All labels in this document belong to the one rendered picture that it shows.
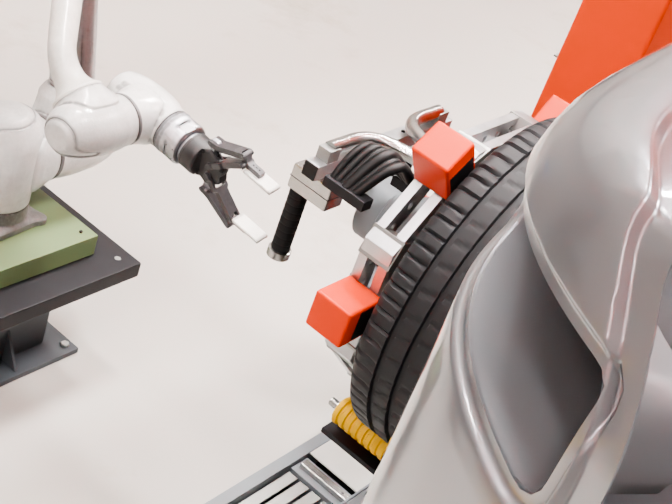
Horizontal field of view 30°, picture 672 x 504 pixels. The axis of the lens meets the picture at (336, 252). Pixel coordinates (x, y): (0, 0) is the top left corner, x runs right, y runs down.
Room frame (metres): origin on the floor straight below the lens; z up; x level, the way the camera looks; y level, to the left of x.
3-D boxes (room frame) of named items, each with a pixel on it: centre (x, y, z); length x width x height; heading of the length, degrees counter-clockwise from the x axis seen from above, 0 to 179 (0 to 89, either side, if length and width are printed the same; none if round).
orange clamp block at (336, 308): (1.68, -0.05, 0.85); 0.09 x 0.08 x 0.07; 152
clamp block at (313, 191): (1.91, 0.07, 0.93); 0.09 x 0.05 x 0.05; 62
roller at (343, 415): (1.81, -0.22, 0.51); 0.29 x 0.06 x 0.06; 62
